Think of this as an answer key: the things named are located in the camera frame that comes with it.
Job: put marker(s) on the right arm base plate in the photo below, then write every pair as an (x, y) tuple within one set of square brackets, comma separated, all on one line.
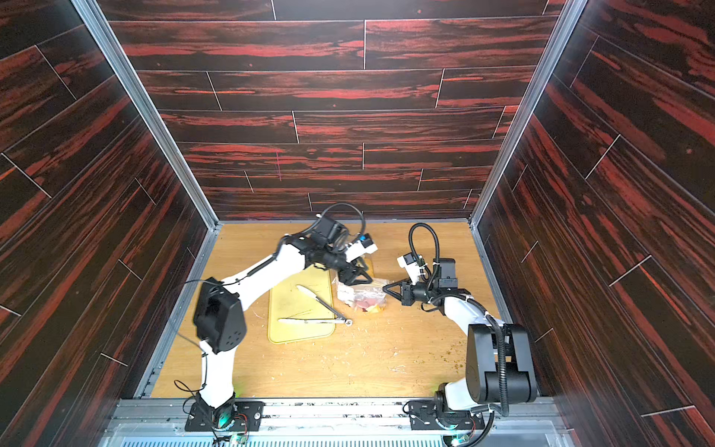
[(426, 415)]

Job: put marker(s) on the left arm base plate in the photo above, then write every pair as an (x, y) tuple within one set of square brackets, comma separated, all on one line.
[(245, 416)]

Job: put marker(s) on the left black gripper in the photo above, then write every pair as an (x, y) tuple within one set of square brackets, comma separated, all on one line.
[(350, 278)]

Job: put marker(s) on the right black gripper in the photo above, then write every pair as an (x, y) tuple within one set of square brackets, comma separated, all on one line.
[(411, 292)]

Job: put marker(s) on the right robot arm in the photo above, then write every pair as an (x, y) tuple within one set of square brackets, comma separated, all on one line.
[(499, 368)]

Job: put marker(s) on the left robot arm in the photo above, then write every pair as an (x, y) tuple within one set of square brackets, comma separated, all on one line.
[(219, 317)]

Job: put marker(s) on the yellow plastic tray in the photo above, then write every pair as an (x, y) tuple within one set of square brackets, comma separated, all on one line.
[(286, 301)]

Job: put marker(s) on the clear resealable bag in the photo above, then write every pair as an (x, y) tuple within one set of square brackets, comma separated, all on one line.
[(366, 298)]

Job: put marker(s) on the metal tongs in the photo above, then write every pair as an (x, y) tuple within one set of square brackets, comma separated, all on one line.
[(324, 313)]

